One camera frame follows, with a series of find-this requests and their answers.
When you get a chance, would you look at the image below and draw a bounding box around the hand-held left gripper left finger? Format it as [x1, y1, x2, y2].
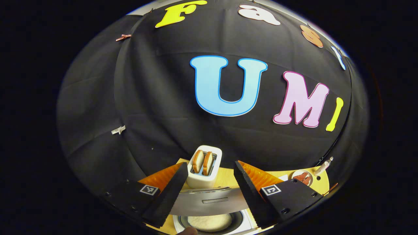
[104, 162, 189, 229]

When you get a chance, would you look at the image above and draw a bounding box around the clear bottle pink label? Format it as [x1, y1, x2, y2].
[314, 157, 334, 176]

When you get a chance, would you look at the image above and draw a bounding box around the toasted bread slice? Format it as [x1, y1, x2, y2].
[202, 151, 214, 176]
[192, 149, 205, 173]

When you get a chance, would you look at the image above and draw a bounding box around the white toaster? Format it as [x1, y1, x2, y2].
[187, 145, 223, 189]

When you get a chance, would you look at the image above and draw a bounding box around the black backdrop cloth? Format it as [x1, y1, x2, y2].
[56, 0, 369, 196]

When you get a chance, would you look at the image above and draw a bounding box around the round white plate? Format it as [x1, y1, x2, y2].
[291, 169, 314, 187]

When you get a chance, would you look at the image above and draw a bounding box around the heap of white rice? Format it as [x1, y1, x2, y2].
[187, 213, 233, 232]

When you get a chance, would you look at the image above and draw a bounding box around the white rice cooker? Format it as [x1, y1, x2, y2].
[168, 186, 262, 235]

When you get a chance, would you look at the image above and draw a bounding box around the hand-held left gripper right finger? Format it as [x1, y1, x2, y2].
[233, 160, 324, 229]

